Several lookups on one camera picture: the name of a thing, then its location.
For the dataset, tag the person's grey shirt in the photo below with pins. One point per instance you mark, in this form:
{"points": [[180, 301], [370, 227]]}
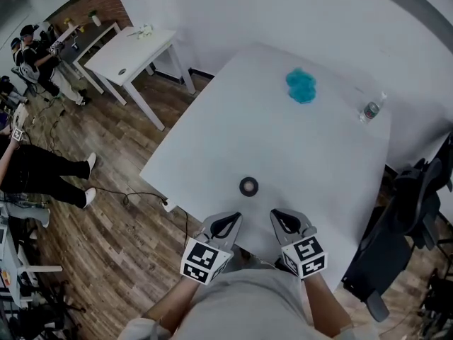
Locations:
{"points": [[247, 306]]}

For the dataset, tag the person's right forearm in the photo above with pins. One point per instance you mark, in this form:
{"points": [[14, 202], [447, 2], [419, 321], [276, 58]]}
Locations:
{"points": [[323, 303]]}

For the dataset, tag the white frame desk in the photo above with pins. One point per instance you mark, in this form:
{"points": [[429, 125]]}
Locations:
{"points": [[14, 257]]}

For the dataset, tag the dark-topped white-framed table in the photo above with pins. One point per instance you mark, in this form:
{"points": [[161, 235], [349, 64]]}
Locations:
{"points": [[93, 35]]}

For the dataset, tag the blue fluffy cloth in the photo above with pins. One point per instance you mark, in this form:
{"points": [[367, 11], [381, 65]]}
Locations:
{"points": [[301, 85]]}

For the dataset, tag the black office chair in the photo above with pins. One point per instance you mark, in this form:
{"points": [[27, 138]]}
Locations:
{"points": [[385, 253], [446, 175]]}

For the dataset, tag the white vase with plant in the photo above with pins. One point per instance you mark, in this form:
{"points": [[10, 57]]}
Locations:
{"points": [[96, 20]]}

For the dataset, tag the white power strip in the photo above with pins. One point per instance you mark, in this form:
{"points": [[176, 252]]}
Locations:
{"points": [[169, 205]]}

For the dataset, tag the black tape roll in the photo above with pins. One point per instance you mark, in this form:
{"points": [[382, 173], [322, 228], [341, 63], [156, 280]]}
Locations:
{"points": [[242, 187]]}

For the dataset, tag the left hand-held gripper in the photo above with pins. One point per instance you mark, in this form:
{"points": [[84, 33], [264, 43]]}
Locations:
{"points": [[203, 260]]}

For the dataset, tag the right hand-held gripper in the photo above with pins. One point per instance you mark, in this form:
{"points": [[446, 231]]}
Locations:
{"points": [[306, 257]]}

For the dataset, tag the person's left forearm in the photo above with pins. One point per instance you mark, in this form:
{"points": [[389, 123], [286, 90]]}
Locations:
{"points": [[177, 303]]}

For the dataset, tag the small white table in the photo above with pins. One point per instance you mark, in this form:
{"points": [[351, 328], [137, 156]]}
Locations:
{"points": [[127, 55]]}

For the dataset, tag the white objects on small table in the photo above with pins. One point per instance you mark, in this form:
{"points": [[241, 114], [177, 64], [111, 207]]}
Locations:
{"points": [[145, 32]]}

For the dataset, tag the clear plastic water bottle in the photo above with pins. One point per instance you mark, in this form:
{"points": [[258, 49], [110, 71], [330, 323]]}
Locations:
{"points": [[369, 110]]}

